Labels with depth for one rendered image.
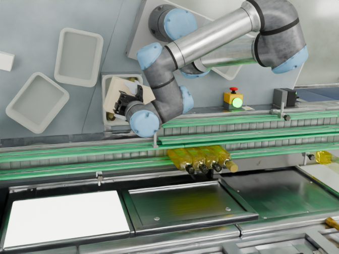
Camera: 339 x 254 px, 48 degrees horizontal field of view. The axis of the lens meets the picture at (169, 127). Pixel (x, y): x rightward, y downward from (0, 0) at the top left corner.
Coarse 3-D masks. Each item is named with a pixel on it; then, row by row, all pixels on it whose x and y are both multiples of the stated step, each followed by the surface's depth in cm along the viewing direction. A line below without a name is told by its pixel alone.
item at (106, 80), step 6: (108, 78) 166; (126, 78) 168; (138, 78) 164; (102, 84) 159; (108, 84) 167; (102, 90) 160; (102, 96) 161; (108, 120) 168; (114, 120) 168; (120, 120) 168
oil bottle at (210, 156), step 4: (196, 148) 167; (200, 148) 165; (204, 148) 166; (208, 148) 166; (200, 152) 162; (204, 152) 161; (208, 152) 161; (212, 152) 161; (204, 156) 158; (208, 156) 156; (212, 156) 157; (216, 156) 157; (208, 160) 155; (212, 160) 155; (216, 160) 156; (208, 164) 156; (208, 168) 157; (212, 168) 156
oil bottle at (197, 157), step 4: (184, 148) 166; (188, 148) 165; (192, 148) 165; (188, 152) 161; (192, 152) 161; (196, 152) 161; (192, 156) 156; (196, 156) 156; (200, 156) 156; (196, 160) 154; (200, 160) 154; (204, 160) 155; (196, 164) 154; (196, 168) 154
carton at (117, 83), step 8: (112, 80) 136; (120, 80) 132; (112, 88) 132; (120, 88) 133; (128, 88) 133; (144, 88) 135; (112, 96) 133; (144, 96) 136; (152, 96) 137; (104, 104) 138; (112, 104) 133; (112, 112) 134
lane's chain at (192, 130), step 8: (296, 112) 185; (280, 120) 184; (296, 120) 187; (304, 120) 188; (312, 120) 189; (320, 120) 191; (328, 120) 192; (336, 120) 193; (160, 128) 168; (168, 128) 169; (176, 128) 170; (184, 128) 171; (192, 128) 172; (200, 128) 173; (208, 128) 174; (216, 128) 175; (224, 128) 177; (232, 128) 178; (240, 128) 179; (248, 128) 180; (256, 128) 181; (264, 128) 183; (272, 128) 184; (280, 128) 185; (160, 136) 169
